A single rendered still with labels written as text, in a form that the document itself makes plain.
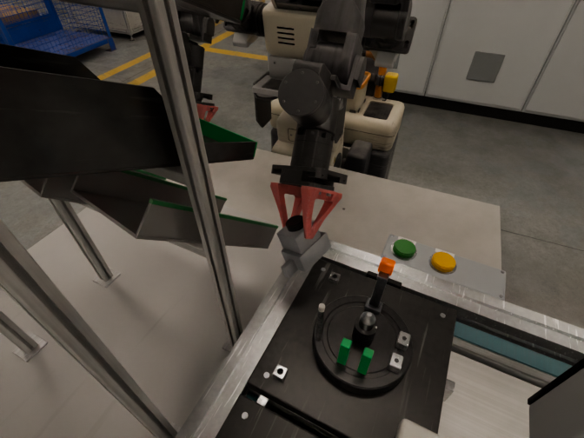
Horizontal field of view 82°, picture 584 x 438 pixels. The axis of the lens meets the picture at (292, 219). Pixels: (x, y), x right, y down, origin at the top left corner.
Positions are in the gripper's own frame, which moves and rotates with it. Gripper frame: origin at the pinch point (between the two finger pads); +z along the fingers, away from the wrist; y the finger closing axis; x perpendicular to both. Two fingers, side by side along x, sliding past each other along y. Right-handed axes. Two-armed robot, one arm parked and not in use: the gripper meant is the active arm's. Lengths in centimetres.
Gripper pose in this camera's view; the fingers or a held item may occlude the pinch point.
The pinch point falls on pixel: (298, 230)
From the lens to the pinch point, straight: 50.6
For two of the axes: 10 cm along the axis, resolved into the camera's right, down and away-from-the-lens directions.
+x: 7.3, 0.8, 6.7
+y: 6.6, 1.6, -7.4
